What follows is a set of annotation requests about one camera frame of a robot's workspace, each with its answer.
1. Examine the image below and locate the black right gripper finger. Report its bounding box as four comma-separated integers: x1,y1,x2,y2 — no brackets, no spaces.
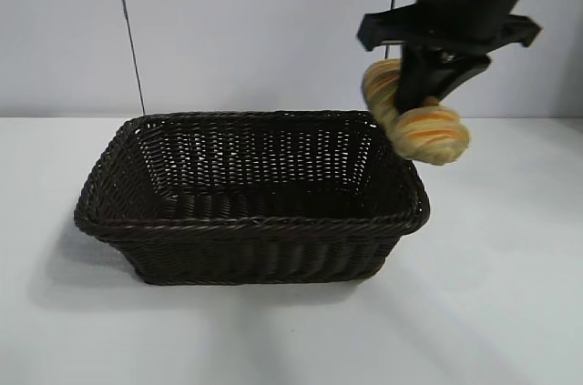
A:
394,45,446,116
435,51,494,100

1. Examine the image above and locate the long striped bread loaf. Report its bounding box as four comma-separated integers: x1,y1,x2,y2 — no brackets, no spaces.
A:
361,56,471,167

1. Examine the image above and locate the dark brown woven basket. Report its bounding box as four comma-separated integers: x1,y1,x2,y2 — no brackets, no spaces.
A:
72,107,432,287

